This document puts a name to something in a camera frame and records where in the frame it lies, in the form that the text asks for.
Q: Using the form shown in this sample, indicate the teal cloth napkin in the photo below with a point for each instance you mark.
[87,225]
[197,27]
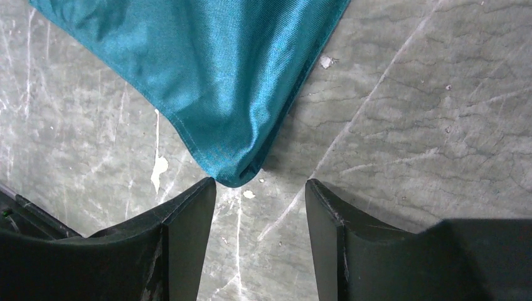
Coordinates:
[224,73]

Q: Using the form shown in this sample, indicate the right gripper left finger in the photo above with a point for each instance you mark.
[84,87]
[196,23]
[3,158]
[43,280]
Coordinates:
[157,255]

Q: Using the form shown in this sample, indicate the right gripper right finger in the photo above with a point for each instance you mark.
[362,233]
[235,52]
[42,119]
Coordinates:
[358,257]

